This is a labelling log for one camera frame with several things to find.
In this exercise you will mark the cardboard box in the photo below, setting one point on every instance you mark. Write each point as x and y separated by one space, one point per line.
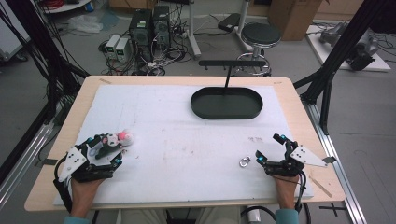
292 18

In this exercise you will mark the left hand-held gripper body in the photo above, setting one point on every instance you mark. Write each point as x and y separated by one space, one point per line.
73 160

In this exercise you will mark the round white table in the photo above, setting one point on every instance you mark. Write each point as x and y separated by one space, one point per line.
70 6

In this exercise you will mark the thin wooden stick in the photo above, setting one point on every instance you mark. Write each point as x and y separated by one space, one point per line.
321 187

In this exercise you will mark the white desk leg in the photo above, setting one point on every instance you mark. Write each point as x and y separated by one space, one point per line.
193 37
243 21

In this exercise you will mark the flat black box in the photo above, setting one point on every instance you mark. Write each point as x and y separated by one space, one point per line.
229 22

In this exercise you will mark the white cylinder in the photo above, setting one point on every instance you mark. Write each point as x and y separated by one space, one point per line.
254 215

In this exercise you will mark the black computer tower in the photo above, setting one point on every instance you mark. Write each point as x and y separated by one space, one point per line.
141 34
162 26

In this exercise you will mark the black device on board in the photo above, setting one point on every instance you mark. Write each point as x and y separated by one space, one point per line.
362 51

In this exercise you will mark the white table mat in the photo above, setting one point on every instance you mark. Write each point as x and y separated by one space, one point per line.
186 155

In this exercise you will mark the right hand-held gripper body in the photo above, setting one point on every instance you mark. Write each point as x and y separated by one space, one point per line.
303 155

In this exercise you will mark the black round stool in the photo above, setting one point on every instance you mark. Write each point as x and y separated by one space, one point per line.
261 34

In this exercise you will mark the aluminium rail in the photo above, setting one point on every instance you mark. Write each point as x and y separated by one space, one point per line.
25 165
339 174

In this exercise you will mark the grey device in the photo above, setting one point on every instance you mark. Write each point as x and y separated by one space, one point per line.
331 34

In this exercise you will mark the white cabinet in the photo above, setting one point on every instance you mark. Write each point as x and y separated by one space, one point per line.
11 31

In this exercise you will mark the white floor board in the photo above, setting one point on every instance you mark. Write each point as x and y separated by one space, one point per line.
323 53

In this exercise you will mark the white power supply unit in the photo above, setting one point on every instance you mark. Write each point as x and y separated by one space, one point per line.
122 49
111 46

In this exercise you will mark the person's right hand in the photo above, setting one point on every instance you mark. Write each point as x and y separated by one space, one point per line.
287 186

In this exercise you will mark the black tape strip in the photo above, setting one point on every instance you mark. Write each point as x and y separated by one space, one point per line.
48 161

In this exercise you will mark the black tray stand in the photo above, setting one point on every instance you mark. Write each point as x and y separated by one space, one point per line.
225 105

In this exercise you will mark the person's left hand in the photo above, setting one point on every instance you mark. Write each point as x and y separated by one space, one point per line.
82 191

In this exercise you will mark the grey tape piece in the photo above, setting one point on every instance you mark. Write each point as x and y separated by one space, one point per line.
329 160

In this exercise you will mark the white plastic bag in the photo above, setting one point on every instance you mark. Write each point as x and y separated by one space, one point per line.
84 24

